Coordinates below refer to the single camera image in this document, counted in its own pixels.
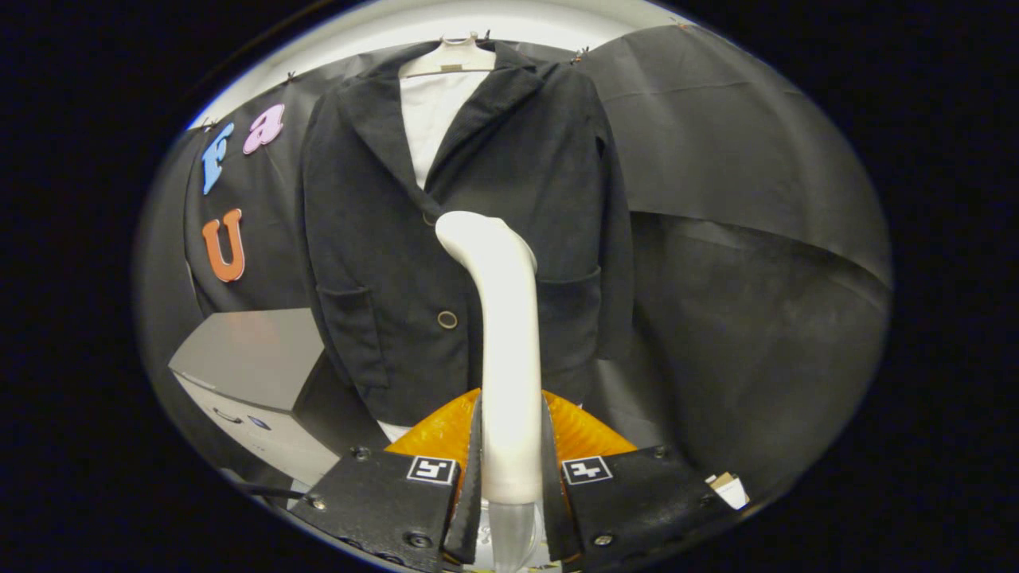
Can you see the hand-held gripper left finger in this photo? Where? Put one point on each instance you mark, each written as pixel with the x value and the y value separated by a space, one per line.
pixel 468 517

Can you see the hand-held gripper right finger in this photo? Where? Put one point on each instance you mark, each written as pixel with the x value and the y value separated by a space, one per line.
pixel 555 517

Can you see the black button jacket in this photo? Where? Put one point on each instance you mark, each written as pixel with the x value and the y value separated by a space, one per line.
pixel 374 239

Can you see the small cardboard box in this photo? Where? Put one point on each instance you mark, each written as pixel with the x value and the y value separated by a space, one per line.
pixel 731 489

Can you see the grey drawer cabinet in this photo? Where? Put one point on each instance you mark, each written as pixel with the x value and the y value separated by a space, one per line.
pixel 247 350

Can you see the black backdrop cloth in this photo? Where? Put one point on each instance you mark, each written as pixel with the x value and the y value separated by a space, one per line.
pixel 756 318

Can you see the white mannequin on stand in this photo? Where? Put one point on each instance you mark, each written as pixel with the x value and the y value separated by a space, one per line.
pixel 434 119

